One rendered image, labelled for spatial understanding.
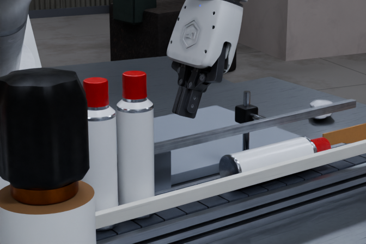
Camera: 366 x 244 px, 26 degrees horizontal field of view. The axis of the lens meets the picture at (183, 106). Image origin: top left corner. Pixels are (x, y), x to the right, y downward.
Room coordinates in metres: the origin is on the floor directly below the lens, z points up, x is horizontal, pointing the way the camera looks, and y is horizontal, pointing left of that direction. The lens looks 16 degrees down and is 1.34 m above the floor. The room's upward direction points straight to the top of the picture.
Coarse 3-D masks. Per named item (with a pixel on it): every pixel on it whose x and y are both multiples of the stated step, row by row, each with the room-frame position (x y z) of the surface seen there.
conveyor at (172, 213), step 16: (352, 160) 1.26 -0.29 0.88; (288, 176) 1.19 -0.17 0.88; (304, 176) 1.19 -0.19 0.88; (240, 192) 1.12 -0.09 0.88; (256, 192) 1.12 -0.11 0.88; (176, 208) 1.06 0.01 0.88; (192, 208) 1.06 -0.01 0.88; (208, 208) 1.07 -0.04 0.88; (128, 224) 1.00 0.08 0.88; (144, 224) 1.00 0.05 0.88; (96, 240) 0.96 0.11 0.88
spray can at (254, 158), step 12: (276, 144) 1.19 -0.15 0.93; (288, 144) 1.20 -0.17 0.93; (300, 144) 1.21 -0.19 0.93; (312, 144) 1.22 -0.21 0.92; (324, 144) 1.24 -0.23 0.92; (228, 156) 1.14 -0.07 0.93; (240, 156) 1.14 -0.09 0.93; (252, 156) 1.15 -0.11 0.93; (264, 156) 1.16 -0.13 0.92; (276, 156) 1.17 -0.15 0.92; (288, 156) 1.18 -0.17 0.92; (300, 156) 1.19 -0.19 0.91; (228, 168) 1.15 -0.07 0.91; (240, 168) 1.12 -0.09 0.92; (252, 168) 1.14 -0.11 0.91
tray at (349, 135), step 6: (354, 126) 1.49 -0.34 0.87; (360, 126) 1.50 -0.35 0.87; (330, 132) 1.45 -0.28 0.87; (336, 132) 1.46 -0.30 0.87; (342, 132) 1.47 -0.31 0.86; (348, 132) 1.48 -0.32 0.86; (354, 132) 1.49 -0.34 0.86; (360, 132) 1.50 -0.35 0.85; (330, 138) 1.45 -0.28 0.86; (336, 138) 1.46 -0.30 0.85; (342, 138) 1.47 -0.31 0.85; (348, 138) 1.48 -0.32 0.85; (354, 138) 1.49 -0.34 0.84; (360, 138) 1.50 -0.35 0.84
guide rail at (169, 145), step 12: (312, 108) 1.29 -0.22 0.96; (324, 108) 1.30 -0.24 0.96; (336, 108) 1.32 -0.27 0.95; (348, 108) 1.34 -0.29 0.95; (264, 120) 1.23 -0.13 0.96; (276, 120) 1.24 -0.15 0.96; (288, 120) 1.25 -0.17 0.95; (204, 132) 1.16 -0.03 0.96; (216, 132) 1.17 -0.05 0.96; (228, 132) 1.18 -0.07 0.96; (240, 132) 1.19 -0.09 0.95; (156, 144) 1.11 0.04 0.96; (168, 144) 1.11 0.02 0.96; (180, 144) 1.13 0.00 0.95; (192, 144) 1.14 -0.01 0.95
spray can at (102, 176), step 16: (96, 80) 1.01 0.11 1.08; (96, 96) 0.99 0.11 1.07; (96, 112) 0.99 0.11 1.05; (112, 112) 1.00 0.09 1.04; (96, 128) 0.98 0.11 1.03; (112, 128) 0.99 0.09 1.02; (96, 144) 0.98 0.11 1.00; (112, 144) 0.99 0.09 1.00; (96, 160) 0.98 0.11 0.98; (112, 160) 0.99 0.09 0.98; (96, 176) 0.98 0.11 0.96; (112, 176) 0.99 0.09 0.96; (96, 192) 0.98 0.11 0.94; (112, 192) 0.99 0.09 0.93; (96, 208) 0.98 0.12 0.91
